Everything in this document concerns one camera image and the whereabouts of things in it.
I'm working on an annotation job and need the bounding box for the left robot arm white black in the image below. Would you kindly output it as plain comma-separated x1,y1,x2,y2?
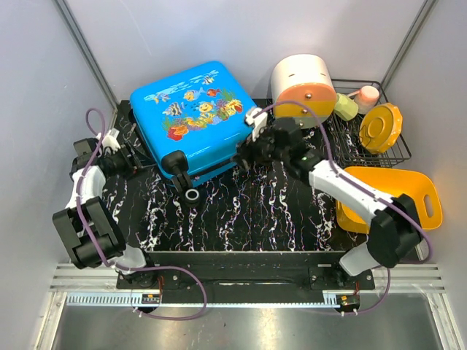
53,138,158,289

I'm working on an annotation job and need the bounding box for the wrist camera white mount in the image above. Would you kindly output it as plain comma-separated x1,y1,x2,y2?
101,128,121,155
244,106,269,142

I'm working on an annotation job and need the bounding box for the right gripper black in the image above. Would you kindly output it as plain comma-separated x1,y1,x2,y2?
229,122,288,173

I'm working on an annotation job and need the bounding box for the yellow plastic basket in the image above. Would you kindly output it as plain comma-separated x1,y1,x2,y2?
345,166,443,230

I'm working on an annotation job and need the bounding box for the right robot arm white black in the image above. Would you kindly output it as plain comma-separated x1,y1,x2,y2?
234,114,422,289

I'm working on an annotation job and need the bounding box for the green faceted cup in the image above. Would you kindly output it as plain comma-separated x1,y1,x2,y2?
333,93,358,121

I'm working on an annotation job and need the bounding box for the black marble pattern mat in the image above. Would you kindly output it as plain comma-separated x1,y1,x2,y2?
105,97,377,253

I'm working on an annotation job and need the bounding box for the blue fish-print suitcase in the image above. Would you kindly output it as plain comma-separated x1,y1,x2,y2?
129,61,256,206

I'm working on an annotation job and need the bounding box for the white drawer cabinet with orange drawers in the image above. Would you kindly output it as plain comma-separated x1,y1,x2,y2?
270,54,336,129

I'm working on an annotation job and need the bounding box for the aluminium rail frame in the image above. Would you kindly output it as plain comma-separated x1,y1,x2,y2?
33,264,466,349

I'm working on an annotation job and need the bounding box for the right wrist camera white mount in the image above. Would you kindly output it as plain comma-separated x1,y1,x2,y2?
244,106,269,142

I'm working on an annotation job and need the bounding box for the black wire dish rack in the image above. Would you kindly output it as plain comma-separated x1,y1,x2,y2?
327,78,412,168

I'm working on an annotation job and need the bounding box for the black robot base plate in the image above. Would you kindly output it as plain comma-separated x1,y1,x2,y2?
115,250,376,292

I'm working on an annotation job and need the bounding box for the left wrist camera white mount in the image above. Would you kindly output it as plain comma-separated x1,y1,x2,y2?
101,128,121,155

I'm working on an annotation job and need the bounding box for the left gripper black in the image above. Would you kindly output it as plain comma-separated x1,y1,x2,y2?
106,141,157,181

